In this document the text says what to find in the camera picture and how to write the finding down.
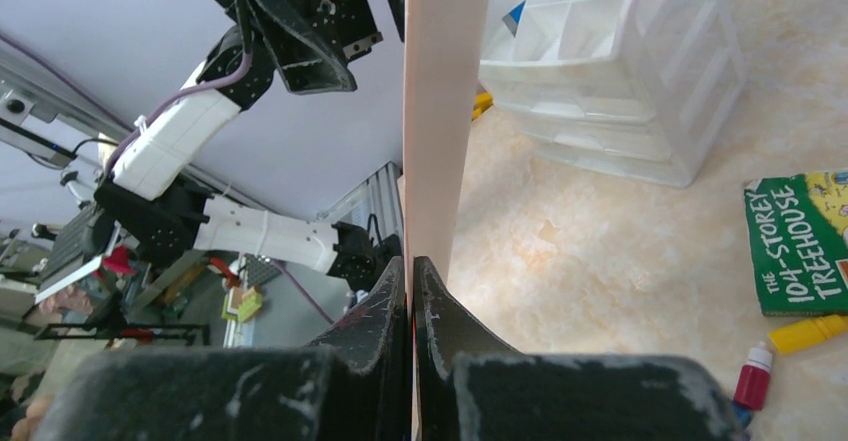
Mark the white plastic drawer organizer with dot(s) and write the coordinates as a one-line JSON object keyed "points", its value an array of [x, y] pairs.
{"points": [[631, 88]]}

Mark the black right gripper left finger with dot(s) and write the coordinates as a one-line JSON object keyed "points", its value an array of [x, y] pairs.
{"points": [[349, 383]]}

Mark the yellow green clip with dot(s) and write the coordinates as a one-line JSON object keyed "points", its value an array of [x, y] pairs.
{"points": [[482, 102]]}

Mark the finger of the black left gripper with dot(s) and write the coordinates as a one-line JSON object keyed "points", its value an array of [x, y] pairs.
{"points": [[304, 58]]}

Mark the green Treehouse paperback book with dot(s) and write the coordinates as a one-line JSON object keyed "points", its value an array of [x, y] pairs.
{"points": [[797, 229]]}

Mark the blue grey eraser block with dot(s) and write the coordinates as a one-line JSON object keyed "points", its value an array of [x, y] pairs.
{"points": [[511, 19]]}

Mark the red cap small bottle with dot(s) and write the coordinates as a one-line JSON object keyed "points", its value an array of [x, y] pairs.
{"points": [[754, 378]]}

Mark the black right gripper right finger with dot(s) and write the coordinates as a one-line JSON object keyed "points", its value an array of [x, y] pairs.
{"points": [[475, 386]]}

